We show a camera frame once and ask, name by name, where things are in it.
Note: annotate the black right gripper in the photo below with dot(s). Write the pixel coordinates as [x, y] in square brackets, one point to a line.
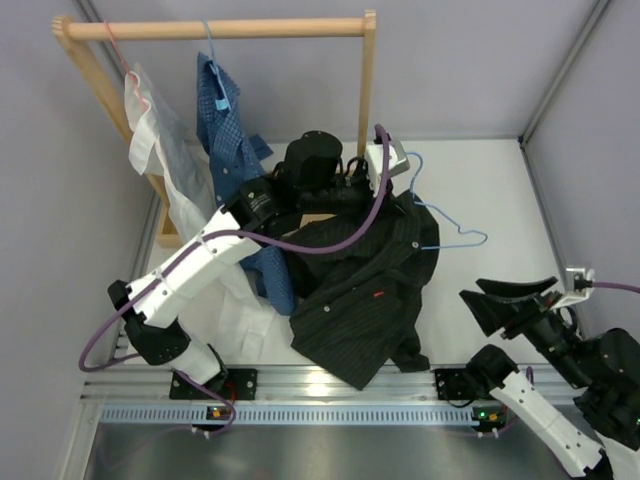
[514, 315]

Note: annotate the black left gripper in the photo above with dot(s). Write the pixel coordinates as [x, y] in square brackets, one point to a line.
[368, 196]

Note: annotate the blue wire hanger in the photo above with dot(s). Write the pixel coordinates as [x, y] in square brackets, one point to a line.
[483, 236]

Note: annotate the black pinstriped shirt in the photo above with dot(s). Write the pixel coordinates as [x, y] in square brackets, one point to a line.
[359, 306]

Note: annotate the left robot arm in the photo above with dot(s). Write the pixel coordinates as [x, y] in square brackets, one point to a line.
[258, 214]

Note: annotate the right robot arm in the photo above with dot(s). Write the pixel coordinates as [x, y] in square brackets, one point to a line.
[586, 408]

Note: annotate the blue checked shirt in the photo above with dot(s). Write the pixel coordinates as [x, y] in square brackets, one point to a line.
[232, 161]

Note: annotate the blue hanger with shirt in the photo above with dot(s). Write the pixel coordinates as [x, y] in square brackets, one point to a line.
[222, 101]

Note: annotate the white shirt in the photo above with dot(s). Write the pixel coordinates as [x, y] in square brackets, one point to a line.
[163, 145]

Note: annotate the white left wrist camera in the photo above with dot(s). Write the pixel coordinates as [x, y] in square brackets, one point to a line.
[398, 162]

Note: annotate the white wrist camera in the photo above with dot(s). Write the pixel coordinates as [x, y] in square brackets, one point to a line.
[398, 162]
[578, 288]

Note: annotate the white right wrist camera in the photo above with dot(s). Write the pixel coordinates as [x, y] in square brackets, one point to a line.
[578, 288]

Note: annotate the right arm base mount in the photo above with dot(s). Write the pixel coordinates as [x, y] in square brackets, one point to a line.
[457, 389]

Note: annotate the pink wire hanger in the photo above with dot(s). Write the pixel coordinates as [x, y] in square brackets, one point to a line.
[128, 71]

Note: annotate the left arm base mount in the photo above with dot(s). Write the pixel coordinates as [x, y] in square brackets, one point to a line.
[240, 384]

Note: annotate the slotted grey cable duct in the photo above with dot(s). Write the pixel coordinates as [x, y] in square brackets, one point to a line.
[354, 415]

